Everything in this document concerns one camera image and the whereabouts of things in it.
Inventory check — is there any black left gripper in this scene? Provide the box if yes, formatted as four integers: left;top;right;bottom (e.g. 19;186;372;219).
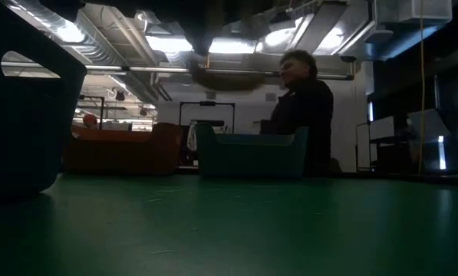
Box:
136;0;279;58

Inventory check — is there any dark blue cloth garment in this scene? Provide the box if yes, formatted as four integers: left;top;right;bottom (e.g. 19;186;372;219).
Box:
189;67;269;93

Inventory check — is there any ceiling light panel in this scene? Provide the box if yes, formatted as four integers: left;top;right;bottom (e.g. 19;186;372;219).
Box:
146;35;194;53
208;38;259;55

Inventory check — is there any long metal ceiling pipe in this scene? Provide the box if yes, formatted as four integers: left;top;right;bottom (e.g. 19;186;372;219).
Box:
83;64;355;81

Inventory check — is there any white hanging cloth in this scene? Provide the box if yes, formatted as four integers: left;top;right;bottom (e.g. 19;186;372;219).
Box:
186;121;199;155

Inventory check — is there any person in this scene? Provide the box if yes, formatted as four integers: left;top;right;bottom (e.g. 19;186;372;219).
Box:
259;48;335;177
82;113;98;130

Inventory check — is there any teal plastic basket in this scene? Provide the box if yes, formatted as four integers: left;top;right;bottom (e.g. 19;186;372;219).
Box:
196;122;310;179

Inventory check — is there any orange plastic basket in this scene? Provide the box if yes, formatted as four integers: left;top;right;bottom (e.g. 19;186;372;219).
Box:
63;121;184;176

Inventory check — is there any blue ceiling beam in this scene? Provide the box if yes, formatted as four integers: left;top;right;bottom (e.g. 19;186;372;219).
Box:
361;22;440;62

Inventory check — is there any white panel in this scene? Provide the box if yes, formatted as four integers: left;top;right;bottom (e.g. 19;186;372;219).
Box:
368;114;397;141

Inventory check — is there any green table mat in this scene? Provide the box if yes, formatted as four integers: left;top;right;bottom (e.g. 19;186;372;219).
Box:
0;172;458;276

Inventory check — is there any blue-grey plastic basket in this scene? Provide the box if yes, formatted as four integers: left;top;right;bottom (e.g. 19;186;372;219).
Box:
0;0;88;199

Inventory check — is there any grey panel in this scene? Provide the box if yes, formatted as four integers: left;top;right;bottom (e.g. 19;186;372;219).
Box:
407;108;452;140

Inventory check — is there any black metal frame stand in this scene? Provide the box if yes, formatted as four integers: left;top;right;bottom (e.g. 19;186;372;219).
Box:
78;95;106;130
178;100;236;135

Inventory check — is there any ribbed silver ventilation duct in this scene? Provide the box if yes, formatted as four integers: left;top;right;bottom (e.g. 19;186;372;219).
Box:
5;0;160;104

